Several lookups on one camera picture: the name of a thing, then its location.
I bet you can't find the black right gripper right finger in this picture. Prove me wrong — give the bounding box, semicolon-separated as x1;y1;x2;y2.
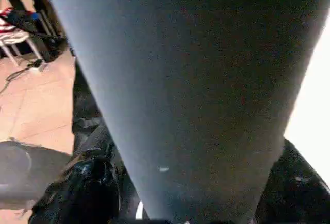
254;137;330;224

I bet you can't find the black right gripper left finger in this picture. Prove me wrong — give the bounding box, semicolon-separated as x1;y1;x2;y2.
27;125;138;224

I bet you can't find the white plastic table top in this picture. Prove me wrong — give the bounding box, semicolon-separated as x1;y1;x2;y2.
283;15;330;192

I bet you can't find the white plastic table leg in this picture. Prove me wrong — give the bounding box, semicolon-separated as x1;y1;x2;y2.
38;0;330;222

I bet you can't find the red white striped cloth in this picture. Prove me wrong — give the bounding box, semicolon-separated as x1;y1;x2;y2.
0;7;30;45

